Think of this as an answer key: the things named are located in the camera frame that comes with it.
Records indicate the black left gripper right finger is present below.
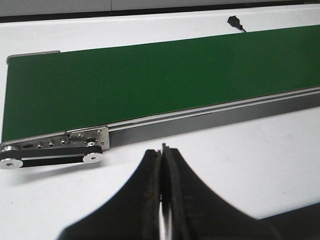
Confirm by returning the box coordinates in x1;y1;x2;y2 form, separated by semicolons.
161;144;280;240

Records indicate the black drive belt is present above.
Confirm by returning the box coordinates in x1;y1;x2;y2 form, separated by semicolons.
0;145;103;170

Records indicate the green conveyor belt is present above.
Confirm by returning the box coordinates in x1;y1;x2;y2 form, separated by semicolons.
2;25;320;141

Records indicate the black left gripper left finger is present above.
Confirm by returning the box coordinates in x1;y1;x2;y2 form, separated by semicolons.
58;150;161;240

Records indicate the metal conveyor end bracket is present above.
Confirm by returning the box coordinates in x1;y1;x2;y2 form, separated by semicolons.
0;125;110;152

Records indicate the aluminium conveyor side rail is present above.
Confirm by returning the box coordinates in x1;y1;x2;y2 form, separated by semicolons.
103;87;320;150

